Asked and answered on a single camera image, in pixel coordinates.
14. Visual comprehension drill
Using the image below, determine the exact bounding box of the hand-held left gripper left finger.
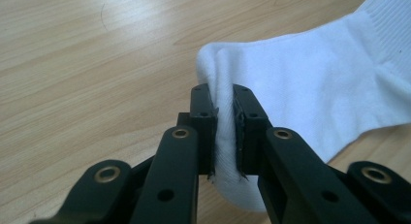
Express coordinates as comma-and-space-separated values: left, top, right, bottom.
129, 82, 220, 224

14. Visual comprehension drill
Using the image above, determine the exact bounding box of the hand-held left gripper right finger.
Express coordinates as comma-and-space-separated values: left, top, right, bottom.
232, 83, 380, 224

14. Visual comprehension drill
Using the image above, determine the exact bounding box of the white sock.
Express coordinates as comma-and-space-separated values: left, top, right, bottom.
196, 0, 411, 214

